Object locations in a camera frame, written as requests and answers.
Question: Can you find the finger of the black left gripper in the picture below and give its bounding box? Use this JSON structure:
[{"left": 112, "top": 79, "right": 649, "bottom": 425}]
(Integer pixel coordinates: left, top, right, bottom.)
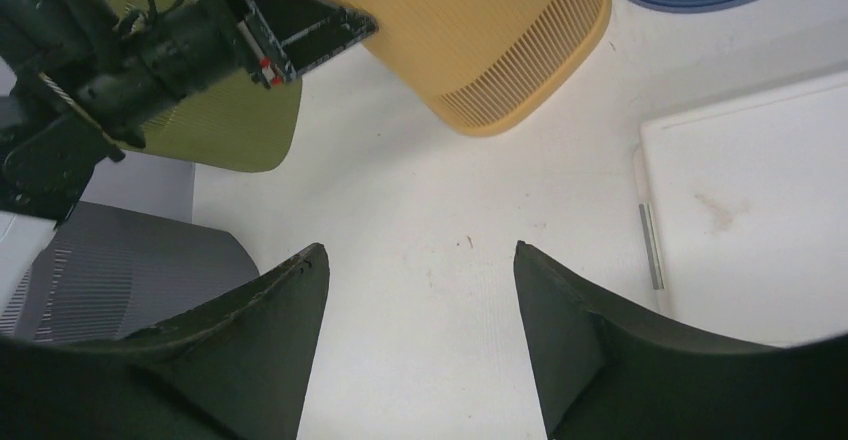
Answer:
[{"left": 222, "top": 0, "right": 378, "bottom": 88}]

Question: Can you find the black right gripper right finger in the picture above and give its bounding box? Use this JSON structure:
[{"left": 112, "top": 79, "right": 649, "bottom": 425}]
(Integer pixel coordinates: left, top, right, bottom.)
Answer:
[{"left": 513, "top": 242, "right": 847, "bottom": 439}]

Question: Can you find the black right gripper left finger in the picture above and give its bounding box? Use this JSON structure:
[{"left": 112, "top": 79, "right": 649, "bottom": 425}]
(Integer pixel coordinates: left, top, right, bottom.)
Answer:
[{"left": 1, "top": 243, "right": 330, "bottom": 439}]

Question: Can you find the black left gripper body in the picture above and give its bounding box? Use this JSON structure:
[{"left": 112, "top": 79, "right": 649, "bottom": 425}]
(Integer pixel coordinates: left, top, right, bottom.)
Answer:
[{"left": 1, "top": 0, "right": 264, "bottom": 147}]

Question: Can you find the olive green mesh bin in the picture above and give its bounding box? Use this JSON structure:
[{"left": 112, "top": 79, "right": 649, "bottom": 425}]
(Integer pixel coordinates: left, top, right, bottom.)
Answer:
[{"left": 106, "top": 0, "right": 303, "bottom": 173}]

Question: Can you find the grey mesh bin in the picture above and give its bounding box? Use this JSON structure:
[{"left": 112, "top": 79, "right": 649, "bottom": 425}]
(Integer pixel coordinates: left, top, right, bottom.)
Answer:
[{"left": 1, "top": 202, "right": 259, "bottom": 344}]

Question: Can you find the yellow mesh bin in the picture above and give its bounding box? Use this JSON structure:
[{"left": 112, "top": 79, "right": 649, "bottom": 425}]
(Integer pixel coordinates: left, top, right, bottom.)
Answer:
[{"left": 332, "top": 0, "right": 612, "bottom": 137}]

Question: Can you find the white perforated plastic basket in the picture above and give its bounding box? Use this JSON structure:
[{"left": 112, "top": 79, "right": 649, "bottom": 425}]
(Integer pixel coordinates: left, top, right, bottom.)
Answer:
[{"left": 634, "top": 71, "right": 847, "bottom": 346}]

